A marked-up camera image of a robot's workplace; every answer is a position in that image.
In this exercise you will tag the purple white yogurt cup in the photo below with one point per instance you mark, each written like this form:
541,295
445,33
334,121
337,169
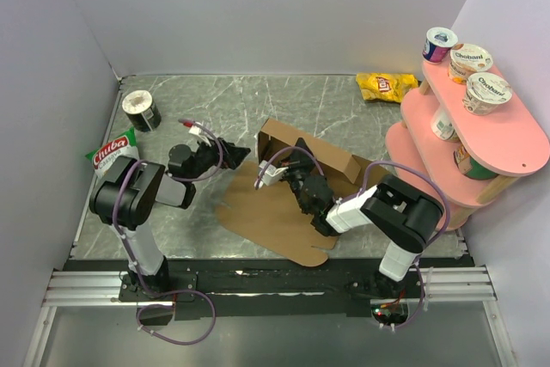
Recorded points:
438,42

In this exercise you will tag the green Chuba chips bag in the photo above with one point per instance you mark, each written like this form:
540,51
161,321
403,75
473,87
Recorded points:
123,145

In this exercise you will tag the pink three-tier shelf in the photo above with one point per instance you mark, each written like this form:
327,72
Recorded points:
508,141

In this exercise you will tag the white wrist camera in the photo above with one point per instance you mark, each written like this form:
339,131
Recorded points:
268,174
199,131

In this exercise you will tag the white cup middle shelf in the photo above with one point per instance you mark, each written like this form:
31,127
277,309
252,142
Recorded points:
442,127

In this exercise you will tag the aluminium rail frame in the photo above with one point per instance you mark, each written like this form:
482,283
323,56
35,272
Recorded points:
454,323

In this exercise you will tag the black can white lid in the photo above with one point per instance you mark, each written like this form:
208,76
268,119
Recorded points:
141,109

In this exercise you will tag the Chobani yogurt cup rear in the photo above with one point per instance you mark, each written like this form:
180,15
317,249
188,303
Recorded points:
467,59

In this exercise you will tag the Chobani yogurt cup front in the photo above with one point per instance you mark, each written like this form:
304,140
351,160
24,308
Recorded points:
485,92

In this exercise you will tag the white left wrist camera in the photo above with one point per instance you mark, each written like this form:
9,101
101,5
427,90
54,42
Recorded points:
199,131

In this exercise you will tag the yellow Lays chips bag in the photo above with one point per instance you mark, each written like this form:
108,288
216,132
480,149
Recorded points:
385,86

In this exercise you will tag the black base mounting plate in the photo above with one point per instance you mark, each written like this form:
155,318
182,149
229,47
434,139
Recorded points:
248,287

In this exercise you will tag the green can lower shelf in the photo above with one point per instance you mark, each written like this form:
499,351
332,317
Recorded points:
469,167

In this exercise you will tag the chobani yogurt cup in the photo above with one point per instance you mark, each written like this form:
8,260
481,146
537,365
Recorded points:
485,92
467,59

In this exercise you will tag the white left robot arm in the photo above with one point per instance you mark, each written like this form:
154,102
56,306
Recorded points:
124,198

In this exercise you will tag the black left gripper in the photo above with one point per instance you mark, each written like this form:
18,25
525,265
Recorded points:
232,155

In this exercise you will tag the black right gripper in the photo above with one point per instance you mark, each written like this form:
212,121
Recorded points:
296,163

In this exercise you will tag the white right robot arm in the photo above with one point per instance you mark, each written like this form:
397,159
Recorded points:
407,216

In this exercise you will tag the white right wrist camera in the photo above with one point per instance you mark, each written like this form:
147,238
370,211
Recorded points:
268,174

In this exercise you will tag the brown cardboard box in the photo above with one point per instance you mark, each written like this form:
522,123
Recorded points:
267,222

